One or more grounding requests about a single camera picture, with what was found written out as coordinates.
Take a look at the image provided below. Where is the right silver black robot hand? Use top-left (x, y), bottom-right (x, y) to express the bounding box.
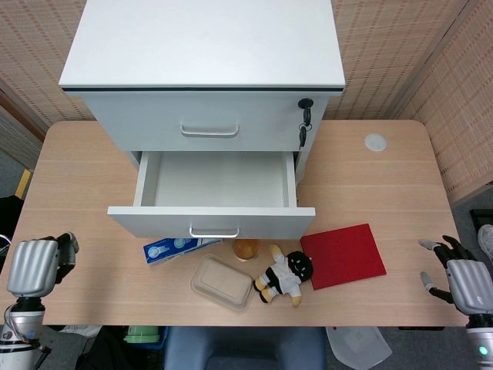
top-left (418, 234), bottom-right (493, 318)

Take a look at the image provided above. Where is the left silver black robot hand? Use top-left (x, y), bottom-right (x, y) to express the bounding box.
top-left (6, 231), bottom-right (80, 298)

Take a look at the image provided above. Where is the medium white cabinet drawer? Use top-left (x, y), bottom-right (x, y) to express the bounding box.
top-left (106, 150), bottom-right (317, 241)

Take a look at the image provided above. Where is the large drawer with lock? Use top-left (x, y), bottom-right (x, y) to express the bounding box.
top-left (82, 91), bottom-right (330, 153)

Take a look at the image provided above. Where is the white drawer cabinet body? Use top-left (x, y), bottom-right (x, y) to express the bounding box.
top-left (58, 0), bottom-right (347, 201)

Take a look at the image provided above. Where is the white sneaker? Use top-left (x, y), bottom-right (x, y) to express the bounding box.
top-left (477, 224), bottom-right (493, 259)

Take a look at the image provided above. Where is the black bag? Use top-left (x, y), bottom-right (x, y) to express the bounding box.
top-left (0, 195), bottom-right (27, 247)

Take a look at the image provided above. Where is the black box on floor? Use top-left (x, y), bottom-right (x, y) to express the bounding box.
top-left (469, 209), bottom-right (493, 232)

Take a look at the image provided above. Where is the yellow flat object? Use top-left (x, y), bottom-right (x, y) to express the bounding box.
top-left (15, 169), bottom-right (32, 193)

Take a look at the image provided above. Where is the green plastic container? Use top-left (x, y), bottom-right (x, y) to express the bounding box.
top-left (123, 325), bottom-right (161, 344)

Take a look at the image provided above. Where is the translucent white plastic bin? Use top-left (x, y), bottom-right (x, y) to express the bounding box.
top-left (325, 326), bottom-right (394, 370)

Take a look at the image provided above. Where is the red square notebook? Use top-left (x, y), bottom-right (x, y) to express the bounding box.
top-left (300, 223), bottom-right (387, 291)

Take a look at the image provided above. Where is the blue white toothpaste box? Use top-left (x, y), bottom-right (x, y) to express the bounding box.
top-left (143, 237), bottom-right (224, 267)

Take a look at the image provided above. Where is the woven folding screen panel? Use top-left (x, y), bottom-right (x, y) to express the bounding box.
top-left (392, 0), bottom-right (493, 205)
top-left (323, 0), bottom-right (477, 121)
top-left (0, 0), bottom-right (97, 125)

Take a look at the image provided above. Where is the black plush doll white coat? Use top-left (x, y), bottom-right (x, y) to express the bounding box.
top-left (253, 244), bottom-right (315, 308)

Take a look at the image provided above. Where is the beige pulp food tray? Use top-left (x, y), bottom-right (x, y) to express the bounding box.
top-left (189, 254), bottom-right (256, 315)

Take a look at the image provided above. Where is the orange jelly cup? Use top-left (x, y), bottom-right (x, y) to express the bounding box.
top-left (233, 238), bottom-right (260, 263)

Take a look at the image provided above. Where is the blue chair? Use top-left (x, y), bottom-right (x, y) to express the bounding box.
top-left (163, 326), bottom-right (328, 370)

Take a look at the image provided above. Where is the black key in lock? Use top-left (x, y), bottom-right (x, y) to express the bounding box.
top-left (297, 98), bottom-right (314, 126)

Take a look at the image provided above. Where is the white round cable grommet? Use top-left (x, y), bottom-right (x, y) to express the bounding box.
top-left (364, 133), bottom-right (387, 153)

